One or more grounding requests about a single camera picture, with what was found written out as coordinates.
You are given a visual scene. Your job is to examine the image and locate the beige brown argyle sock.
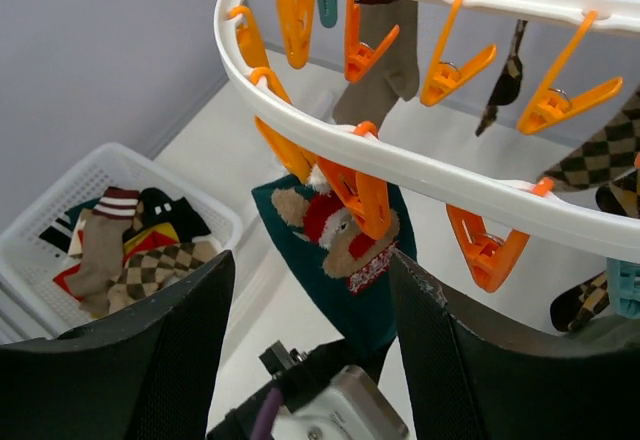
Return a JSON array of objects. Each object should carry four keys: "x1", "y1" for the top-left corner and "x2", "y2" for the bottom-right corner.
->
[{"x1": 107, "y1": 241, "x2": 217, "y2": 314}]

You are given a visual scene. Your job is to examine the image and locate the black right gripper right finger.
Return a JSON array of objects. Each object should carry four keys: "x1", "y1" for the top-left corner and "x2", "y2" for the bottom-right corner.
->
[{"x1": 390, "y1": 251, "x2": 639, "y2": 439}]

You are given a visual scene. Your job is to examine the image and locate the brown black argyle sock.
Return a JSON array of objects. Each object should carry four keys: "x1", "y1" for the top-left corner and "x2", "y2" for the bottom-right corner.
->
[{"x1": 542, "y1": 92, "x2": 639, "y2": 219}]

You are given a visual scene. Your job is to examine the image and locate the black white striped sock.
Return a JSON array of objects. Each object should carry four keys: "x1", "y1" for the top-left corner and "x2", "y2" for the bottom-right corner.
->
[{"x1": 38, "y1": 214, "x2": 73, "y2": 252}]

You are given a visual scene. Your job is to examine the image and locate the tan sock with maroon stripes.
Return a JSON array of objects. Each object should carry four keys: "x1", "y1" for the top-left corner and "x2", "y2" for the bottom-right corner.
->
[{"x1": 66, "y1": 187, "x2": 139, "y2": 318}]

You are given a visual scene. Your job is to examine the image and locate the white plastic laundry basket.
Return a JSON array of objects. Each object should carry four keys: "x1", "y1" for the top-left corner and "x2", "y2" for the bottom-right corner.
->
[{"x1": 1, "y1": 144, "x2": 242, "y2": 336}]

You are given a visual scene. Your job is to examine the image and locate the black sock in basket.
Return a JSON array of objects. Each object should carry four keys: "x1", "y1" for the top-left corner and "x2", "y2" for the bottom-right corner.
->
[{"x1": 139, "y1": 188, "x2": 211, "y2": 242}]

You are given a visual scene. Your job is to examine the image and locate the white round clip hanger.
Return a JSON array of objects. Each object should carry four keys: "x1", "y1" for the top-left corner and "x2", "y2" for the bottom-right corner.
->
[{"x1": 213, "y1": 0, "x2": 639, "y2": 318}]

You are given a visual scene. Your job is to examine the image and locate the teal reindeer sock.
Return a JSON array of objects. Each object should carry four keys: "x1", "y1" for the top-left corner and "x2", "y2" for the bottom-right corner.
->
[{"x1": 251, "y1": 169, "x2": 417, "y2": 357}]

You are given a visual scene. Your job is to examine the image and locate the dark yellow argyle sock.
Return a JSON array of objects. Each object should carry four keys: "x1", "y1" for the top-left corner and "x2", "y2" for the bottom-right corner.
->
[{"x1": 475, "y1": 20, "x2": 528, "y2": 137}]

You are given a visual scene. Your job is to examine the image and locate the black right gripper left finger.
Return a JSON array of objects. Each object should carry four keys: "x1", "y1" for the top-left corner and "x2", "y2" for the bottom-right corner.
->
[{"x1": 1, "y1": 251, "x2": 235, "y2": 439}]

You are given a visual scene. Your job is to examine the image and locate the olive green hanging garment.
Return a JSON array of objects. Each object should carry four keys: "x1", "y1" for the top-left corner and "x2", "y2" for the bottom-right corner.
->
[{"x1": 573, "y1": 315, "x2": 639, "y2": 349}]

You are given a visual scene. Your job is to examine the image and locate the red sock in basket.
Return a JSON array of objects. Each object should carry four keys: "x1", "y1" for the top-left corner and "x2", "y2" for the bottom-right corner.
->
[{"x1": 52, "y1": 262, "x2": 86, "y2": 304}]

